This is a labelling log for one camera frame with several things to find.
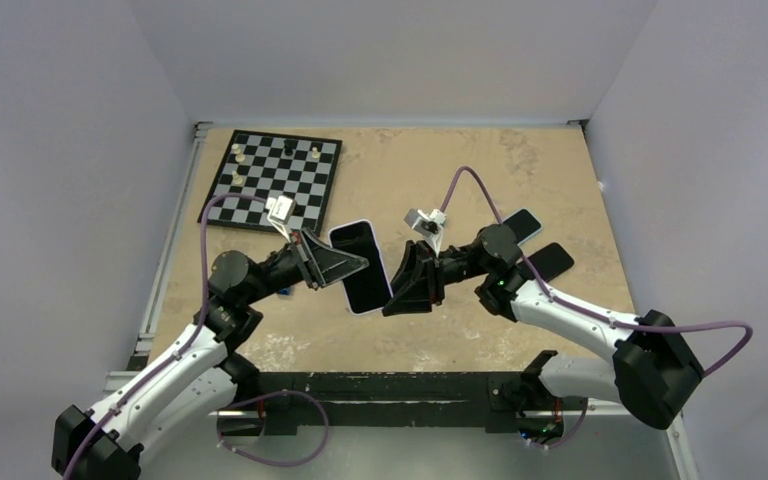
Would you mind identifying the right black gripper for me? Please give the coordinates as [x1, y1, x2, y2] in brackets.
[378, 241, 490, 319]

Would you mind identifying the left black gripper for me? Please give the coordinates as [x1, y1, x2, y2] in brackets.
[241, 226, 367, 305]

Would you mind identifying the lilac phone case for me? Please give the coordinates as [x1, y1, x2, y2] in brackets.
[327, 219, 395, 317]

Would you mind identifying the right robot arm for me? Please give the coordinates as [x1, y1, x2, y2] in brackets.
[382, 224, 705, 430]

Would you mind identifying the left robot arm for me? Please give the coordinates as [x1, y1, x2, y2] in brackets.
[51, 229, 369, 479]

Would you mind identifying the phone in blue case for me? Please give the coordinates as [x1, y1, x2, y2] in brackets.
[502, 208, 542, 245]

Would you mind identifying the phone in dark case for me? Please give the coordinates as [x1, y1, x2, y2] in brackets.
[527, 242, 575, 282]

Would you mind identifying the black white chessboard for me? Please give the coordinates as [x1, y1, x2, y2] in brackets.
[206, 129, 343, 235]

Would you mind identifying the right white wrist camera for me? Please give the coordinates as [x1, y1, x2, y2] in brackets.
[404, 209, 447, 255]

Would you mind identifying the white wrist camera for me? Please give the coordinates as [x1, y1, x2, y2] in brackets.
[404, 209, 447, 255]
[265, 195, 295, 242]

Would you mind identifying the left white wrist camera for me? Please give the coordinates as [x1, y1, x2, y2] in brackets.
[265, 195, 295, 242]

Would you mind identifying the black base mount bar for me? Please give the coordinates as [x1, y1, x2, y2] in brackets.
[211, 370, 587, 439]

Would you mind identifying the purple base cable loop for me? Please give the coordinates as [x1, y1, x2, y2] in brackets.
[215, 389, 332, 466]

